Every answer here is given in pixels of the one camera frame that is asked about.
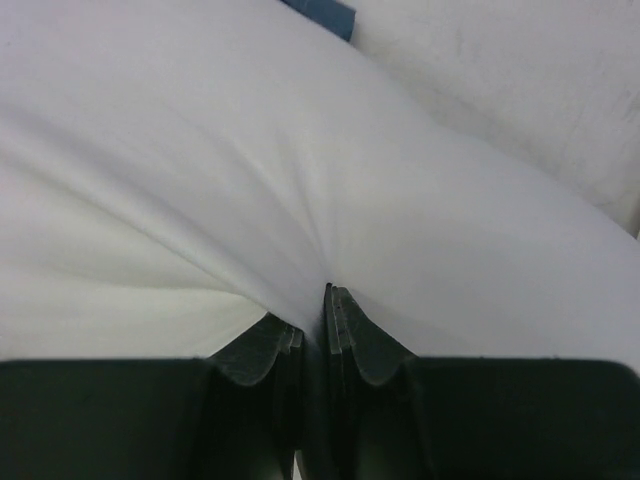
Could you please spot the blue letter-print pillowcase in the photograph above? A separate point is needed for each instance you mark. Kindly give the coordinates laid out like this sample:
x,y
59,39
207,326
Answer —
x,y
334,16

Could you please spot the white pillow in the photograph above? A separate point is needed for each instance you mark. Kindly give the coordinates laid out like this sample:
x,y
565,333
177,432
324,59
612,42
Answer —
x,y
171,171

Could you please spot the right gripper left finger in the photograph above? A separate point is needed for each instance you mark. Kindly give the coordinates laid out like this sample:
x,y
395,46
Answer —
x,y
228,416

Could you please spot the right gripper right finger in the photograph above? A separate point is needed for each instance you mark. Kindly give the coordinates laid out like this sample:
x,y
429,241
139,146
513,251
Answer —
x,y
396,415

